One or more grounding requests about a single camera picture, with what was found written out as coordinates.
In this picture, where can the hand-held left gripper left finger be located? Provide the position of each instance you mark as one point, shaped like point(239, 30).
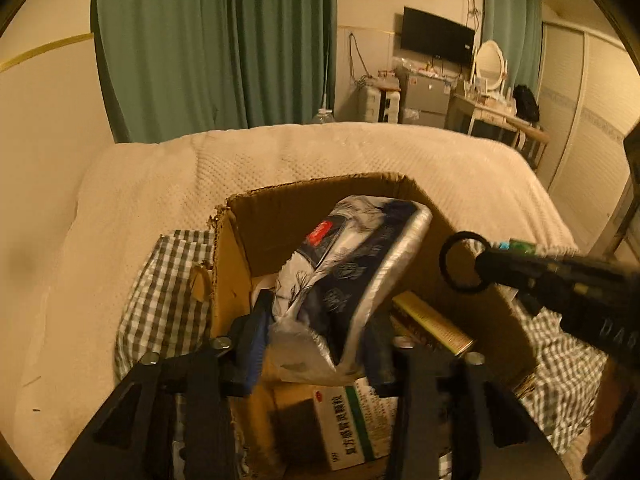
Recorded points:
point(255, 342)

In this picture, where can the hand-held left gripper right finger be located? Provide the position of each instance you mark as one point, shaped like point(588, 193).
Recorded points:
point(380, 360)

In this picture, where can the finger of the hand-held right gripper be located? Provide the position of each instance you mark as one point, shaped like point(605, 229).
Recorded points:
point(495, 265)

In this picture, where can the brown gold medicine box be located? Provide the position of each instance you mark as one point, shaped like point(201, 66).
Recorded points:
point(430, 320)

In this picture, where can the white green medicine box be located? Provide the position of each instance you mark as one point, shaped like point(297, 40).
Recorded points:
point(350, 420)

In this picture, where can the black and white snack bag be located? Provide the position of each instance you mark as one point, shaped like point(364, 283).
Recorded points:
point(345, 270)

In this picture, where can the brown cardboard box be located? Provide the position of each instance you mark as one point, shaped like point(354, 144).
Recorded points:
point(280, 210)

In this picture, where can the grey white checkered blanket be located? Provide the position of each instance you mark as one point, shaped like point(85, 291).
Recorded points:
point(160, 300)

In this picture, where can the wooden chair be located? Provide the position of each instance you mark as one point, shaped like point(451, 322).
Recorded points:
point(530, 132)

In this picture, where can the white dressing table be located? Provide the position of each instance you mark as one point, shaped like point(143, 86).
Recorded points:
point(480, 110)

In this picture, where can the grey mini fridge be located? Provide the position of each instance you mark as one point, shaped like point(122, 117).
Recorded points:
point(425, 97)

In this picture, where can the cream textured blanket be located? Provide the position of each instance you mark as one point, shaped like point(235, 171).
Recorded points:
point(150, 185)

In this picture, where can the oval white vanity mirror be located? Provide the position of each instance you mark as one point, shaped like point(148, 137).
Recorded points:
point(487, 62)

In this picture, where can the white storage shelf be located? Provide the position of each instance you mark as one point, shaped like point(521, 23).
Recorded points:
point(372, 102)

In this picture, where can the clear plastic bottle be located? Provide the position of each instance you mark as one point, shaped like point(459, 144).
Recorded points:
point(322, 116)

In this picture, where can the green curtain beside mirror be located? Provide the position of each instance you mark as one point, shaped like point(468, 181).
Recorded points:
point(530, 35)

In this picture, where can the narrow green curtain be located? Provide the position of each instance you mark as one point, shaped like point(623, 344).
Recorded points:
point(285, 45)

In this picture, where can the wide green curtain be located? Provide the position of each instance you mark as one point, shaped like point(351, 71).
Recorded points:
point(165, 50)

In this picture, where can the black wall television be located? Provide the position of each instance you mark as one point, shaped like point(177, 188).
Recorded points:
point(437, 35)

